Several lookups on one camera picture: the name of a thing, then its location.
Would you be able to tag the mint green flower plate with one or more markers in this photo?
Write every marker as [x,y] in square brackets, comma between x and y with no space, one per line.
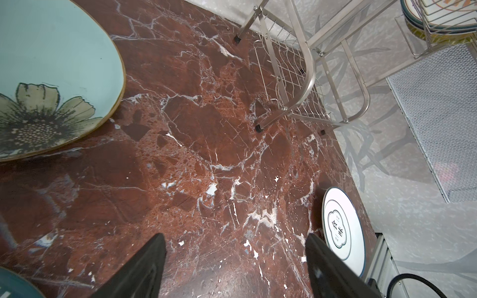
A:
[62,76]

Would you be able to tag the green rimmed Chinese text plate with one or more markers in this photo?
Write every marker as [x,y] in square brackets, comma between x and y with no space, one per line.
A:
[15,286]

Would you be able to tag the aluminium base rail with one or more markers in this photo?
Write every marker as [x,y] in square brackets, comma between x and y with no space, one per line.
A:
[381,269]

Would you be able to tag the orange sunburst plate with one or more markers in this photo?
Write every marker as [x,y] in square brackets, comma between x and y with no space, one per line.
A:
[443,16]

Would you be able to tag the steel two-tier dish rack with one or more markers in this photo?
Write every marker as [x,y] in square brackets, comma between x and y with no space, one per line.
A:
[304,86]

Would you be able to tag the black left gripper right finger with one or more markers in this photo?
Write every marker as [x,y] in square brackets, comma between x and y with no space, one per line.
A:
[329,276]

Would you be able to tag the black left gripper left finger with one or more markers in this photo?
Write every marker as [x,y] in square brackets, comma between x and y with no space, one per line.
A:
[141,276]

